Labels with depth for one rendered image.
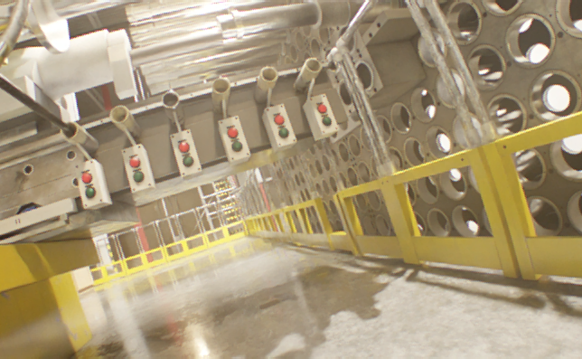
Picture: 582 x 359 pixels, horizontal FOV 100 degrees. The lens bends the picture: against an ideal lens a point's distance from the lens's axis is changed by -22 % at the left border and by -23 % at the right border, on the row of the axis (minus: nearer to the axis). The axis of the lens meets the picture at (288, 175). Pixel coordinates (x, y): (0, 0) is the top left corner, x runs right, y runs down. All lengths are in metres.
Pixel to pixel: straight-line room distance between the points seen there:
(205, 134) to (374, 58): 1.22
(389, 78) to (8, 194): 2.00
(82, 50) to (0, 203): 0.72
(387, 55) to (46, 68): 1.85
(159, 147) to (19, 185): 0.57
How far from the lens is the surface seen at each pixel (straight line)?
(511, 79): 1.80
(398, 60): 2.10
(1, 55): 0.53
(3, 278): 1.18
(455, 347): 0.78
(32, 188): 1.35
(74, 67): 1.56
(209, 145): 1.15
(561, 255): 0.91
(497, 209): 0.95
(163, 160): 1.15
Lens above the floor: 0.43
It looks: 5 degrees up
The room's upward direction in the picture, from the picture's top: 19 degrees counter-clockwise
